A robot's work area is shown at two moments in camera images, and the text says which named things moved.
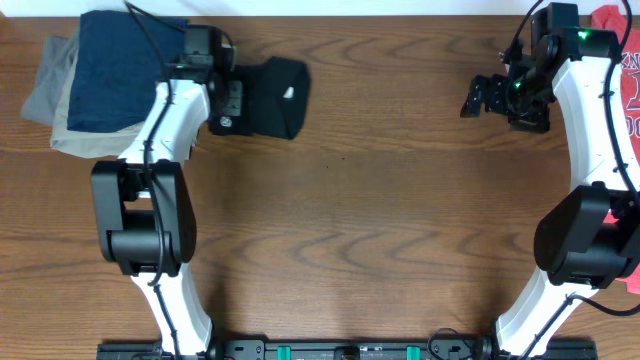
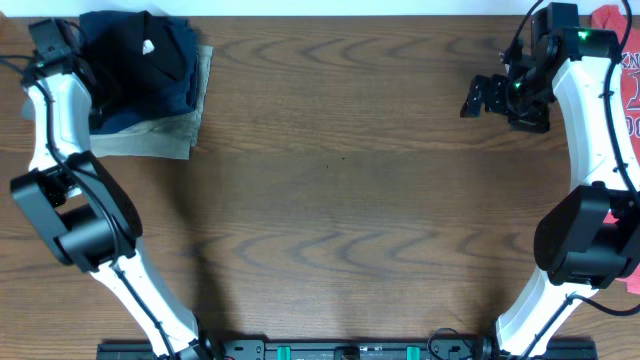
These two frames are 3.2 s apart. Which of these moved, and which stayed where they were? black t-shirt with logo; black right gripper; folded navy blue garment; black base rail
Moved: black t-shirt with logo
Stayed: black right gripper; black base rail; folded navy blue garment
